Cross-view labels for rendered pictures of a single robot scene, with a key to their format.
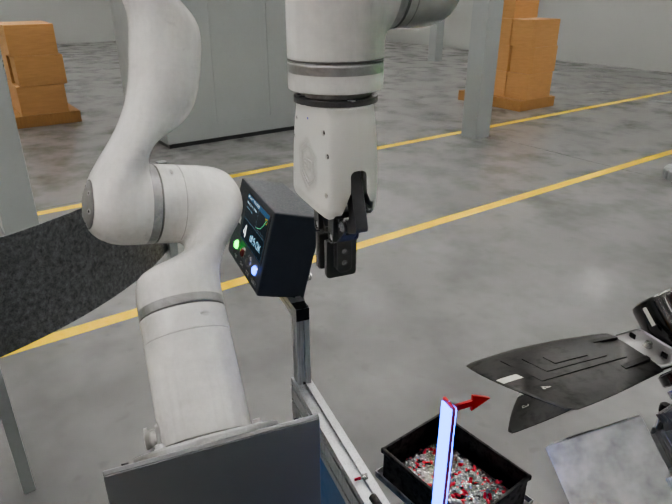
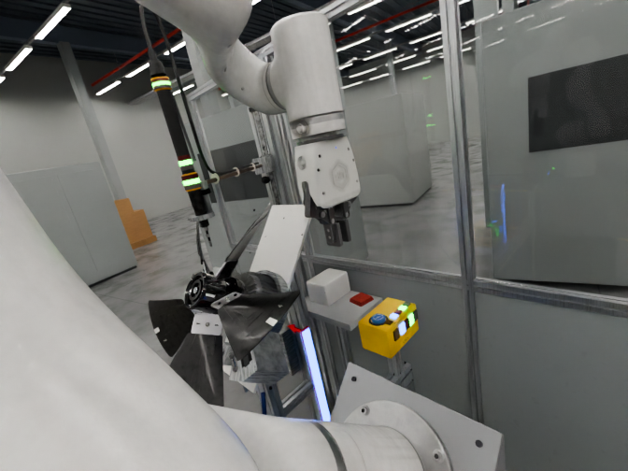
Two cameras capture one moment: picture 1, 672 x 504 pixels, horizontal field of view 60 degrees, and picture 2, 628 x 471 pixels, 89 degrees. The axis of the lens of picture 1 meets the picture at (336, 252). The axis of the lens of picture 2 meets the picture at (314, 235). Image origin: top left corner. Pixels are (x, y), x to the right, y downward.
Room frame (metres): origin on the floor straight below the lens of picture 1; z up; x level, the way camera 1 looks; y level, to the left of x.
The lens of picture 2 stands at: (0.73, 0.48, 1.58)
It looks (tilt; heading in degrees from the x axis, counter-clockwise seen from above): 16 degrees down; 251
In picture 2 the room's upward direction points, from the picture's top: 12 degrees counter-clockwise
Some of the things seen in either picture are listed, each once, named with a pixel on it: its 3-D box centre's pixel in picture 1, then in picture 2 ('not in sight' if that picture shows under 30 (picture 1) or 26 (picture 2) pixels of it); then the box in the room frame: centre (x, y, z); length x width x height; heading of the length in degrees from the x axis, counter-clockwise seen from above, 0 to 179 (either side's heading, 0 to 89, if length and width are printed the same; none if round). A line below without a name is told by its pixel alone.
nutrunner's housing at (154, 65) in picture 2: not in sight; (179, 144); (0.73, -0.46, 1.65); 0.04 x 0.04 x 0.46
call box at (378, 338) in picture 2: not in sight; (389, 327); (0.31, -0.25, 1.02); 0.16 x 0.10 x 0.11; 23
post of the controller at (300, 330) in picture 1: (301, 344); not in sight; (1.07, 0.08, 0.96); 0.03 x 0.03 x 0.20; 23
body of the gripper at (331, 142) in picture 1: (335, 146); (325, 168); (0.53, 0.00, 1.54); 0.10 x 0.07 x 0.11; 23
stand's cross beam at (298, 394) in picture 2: not in sight; (295, 397); (0.58, -0.67, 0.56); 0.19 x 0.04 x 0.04; 23
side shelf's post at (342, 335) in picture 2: not in sight; (351, 378); (0.27, -0.79, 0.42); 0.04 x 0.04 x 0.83; 23
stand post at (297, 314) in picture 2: not in sight; (313, 378); (0.47, -0.72, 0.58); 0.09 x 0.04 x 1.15; 113
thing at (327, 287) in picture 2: not in sight; (326, 285); (0.27, -0.87, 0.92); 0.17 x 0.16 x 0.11; 23
